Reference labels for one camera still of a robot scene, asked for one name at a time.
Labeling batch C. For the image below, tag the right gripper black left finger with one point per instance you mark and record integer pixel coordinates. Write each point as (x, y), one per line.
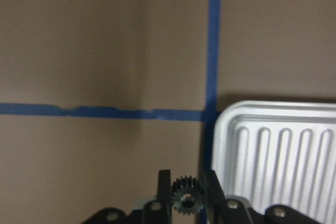
(164, 192)

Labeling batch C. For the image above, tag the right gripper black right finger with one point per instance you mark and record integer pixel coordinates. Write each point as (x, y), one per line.
(214, 198)

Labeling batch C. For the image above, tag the ribbed silver metal tray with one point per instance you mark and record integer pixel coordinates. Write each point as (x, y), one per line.
(278, 153)

